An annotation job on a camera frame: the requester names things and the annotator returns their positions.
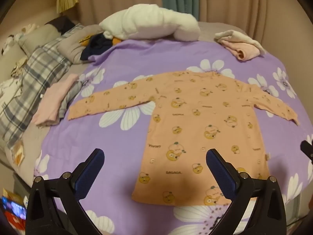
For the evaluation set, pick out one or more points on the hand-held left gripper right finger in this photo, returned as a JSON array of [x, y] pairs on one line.
[[221, 173]]

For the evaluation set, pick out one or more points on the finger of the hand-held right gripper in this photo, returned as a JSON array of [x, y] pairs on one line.
[[307, 149]]

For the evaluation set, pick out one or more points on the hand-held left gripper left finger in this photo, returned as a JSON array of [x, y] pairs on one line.
[[89, 173]]

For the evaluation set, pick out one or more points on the orange printed long-sleeve shirt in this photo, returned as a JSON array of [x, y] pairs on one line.
[[195, 117]]

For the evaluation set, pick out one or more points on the purple floral blanket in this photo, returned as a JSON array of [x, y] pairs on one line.
[[117, 156]]

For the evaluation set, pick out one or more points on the light pink folded garment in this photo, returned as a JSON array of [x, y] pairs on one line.
[[52, 100]]

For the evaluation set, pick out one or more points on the colourful packets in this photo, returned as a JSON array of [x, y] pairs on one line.
[[13, 205]]

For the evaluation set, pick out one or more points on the grey plaid quilt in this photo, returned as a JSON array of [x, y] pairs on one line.
[[36, 76]]

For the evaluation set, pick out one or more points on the pink folded garment with opening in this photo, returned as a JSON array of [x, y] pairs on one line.
[[247, 50]]

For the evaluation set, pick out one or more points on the grey pillow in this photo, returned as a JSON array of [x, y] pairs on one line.
[[73, 46]]

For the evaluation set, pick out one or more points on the navy crumpled clothing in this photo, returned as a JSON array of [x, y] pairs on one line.
[[97, 45]]

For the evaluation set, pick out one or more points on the cream folded garment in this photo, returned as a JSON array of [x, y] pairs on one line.
[[234, 35]]

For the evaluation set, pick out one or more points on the plush toys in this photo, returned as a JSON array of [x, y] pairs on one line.
[[17, 35]]

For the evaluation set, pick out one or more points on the beige curtain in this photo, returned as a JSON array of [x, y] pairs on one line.
[[244, 2]]

